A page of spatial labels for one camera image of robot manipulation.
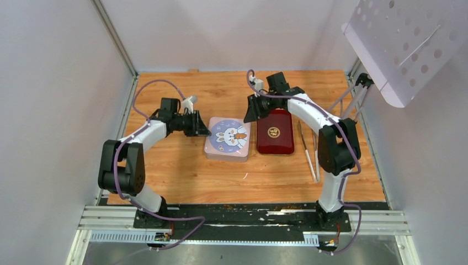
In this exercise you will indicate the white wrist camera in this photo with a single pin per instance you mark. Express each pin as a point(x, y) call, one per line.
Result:
point(187, 104)
point(258, 86)

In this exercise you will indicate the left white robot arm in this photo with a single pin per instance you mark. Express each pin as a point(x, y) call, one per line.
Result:
point(122, 165)

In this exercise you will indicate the red rectangular tray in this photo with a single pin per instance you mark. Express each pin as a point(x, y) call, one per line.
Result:
point(274, 134)

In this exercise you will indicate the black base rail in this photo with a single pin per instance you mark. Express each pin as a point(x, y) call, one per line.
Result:
point(244, 222)

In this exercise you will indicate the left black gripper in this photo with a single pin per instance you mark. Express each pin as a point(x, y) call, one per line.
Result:
point(198, 127)

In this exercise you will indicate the silver tin lid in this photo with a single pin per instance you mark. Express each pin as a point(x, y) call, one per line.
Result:
point(228, 134)

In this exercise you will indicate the metal tongs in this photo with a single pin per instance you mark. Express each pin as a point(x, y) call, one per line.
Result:
point(311, 155)

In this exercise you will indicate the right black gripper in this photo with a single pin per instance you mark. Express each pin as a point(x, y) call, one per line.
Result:
point(254, 111)

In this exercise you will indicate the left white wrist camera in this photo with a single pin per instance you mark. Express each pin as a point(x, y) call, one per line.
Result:
point(187, 104)

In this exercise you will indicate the white perforated metal panel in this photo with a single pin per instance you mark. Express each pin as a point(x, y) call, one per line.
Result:
point(403, 44)

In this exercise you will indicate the silver compartment tin box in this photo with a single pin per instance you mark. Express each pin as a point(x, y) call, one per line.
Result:
point(240, 156)

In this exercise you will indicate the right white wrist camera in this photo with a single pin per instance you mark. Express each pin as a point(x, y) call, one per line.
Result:
point(258, 86)

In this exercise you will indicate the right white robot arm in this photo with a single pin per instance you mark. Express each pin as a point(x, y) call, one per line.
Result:
point(338, 149)

